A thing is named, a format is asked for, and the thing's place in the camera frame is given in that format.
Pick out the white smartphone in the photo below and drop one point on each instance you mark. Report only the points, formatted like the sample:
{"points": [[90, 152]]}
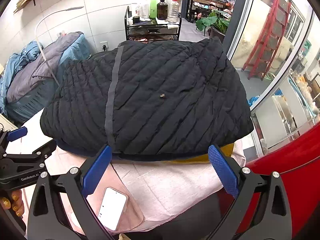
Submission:
{"points": [[112, 207]]}

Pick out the grey blanket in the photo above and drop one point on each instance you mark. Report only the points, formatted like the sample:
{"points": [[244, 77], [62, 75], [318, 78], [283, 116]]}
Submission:
{"points": [[36, 71]]}

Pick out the light blue blanket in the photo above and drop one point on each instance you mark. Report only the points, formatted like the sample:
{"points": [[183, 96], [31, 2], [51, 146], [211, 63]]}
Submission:
{"points": [[29, 53]]}

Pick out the clear plastic bottle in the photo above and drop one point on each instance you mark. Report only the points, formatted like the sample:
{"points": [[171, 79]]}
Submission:
{"points": [[173, 11]]}

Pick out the brown glass bottle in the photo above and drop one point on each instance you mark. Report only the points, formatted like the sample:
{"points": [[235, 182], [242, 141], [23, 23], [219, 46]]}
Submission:
{"points": [[162, 10]]}

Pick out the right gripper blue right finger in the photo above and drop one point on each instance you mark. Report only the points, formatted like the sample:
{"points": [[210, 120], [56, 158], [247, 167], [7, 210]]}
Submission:
{"points": [[272, 216]]}

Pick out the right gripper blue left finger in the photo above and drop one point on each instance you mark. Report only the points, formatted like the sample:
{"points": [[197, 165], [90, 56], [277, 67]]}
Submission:
{"points": [[47, 216]]}

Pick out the left hand gold nails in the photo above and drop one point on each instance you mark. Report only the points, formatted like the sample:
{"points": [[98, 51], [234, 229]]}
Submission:
{"points": [[14, 202]]}

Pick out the green potted plant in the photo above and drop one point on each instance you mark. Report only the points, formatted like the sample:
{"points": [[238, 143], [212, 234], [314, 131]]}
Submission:
{"points": [[217, 19]]}

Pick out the navy blue folded garment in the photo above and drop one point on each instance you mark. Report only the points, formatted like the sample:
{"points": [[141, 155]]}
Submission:
{"points": [[132, 157]]}

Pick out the pink polka dot bedspread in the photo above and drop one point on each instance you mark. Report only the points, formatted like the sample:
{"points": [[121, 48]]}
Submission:
{"points": [[161, 190]]}

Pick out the red ladder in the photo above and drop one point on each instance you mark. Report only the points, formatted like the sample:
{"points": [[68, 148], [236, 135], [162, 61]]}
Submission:
{"points": [[264, 51]]}

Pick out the black metal cart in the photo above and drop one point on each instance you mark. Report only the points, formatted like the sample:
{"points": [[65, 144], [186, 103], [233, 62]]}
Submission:
{"points": [[152, 30]]}

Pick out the yellow garment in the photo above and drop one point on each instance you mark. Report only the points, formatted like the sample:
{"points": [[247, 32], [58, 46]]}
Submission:
{"points": [[226, 150]]}

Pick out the black quilted jacket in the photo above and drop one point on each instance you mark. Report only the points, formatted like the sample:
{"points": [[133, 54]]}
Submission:
{"points": [[169, 97]]}

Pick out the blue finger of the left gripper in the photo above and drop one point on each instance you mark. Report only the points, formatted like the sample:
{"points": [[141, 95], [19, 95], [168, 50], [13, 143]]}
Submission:
{"points": [[42, 152], [17, 134]]}

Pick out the wall power socket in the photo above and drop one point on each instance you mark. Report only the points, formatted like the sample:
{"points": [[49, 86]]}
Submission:
{"points": [[104, 45]]}

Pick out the green plastic bottle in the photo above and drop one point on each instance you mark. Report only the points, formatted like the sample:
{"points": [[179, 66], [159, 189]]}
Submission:
{"points": [[153, 9]]}

